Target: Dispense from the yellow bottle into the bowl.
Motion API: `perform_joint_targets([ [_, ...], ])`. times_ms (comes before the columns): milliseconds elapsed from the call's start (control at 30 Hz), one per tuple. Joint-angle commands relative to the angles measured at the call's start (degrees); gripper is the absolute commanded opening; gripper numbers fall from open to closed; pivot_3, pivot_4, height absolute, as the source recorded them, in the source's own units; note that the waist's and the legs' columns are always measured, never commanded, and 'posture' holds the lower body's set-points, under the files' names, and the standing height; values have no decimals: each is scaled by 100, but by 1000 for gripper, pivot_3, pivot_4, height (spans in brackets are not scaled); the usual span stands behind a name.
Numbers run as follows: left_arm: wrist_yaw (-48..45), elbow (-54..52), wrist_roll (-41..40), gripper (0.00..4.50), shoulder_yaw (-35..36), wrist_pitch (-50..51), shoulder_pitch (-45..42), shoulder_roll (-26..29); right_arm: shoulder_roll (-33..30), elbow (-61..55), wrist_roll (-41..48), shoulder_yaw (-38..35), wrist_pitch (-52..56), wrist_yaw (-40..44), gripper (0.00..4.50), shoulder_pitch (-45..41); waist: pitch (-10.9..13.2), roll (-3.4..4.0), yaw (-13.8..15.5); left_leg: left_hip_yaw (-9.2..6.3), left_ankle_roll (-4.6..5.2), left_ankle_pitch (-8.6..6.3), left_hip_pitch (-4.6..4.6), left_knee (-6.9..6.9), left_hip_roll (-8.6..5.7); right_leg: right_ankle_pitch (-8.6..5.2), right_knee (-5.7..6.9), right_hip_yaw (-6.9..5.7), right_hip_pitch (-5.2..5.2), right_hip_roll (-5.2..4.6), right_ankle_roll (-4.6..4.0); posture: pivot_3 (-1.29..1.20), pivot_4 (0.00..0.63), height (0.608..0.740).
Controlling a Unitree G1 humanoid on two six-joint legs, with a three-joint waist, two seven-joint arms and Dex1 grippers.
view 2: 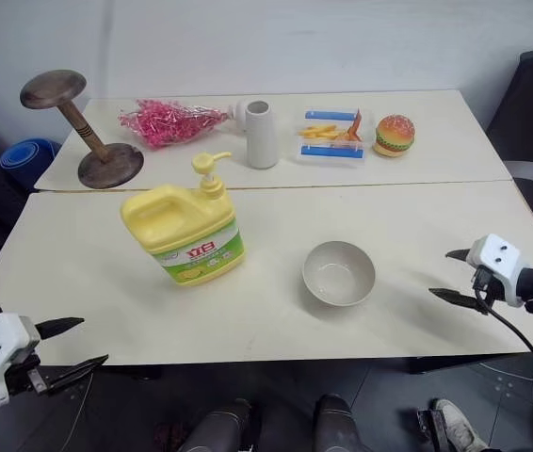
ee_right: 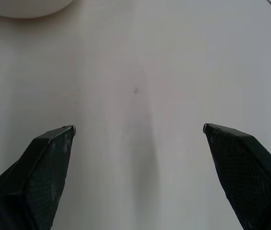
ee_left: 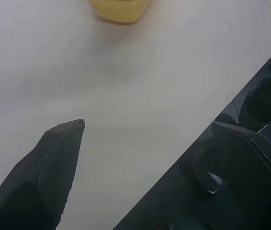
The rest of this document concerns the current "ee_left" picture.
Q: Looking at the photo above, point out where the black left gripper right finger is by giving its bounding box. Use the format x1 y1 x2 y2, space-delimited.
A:
211 121 271 230

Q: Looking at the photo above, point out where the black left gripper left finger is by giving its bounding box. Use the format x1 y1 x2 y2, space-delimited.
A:
0 119 86 230

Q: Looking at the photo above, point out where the yellow plastic container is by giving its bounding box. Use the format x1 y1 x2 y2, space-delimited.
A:
87 0 151 24

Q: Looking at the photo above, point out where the dark rounded robot body part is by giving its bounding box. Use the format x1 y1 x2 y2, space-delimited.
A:
180 141 225 195
242 55 271 131

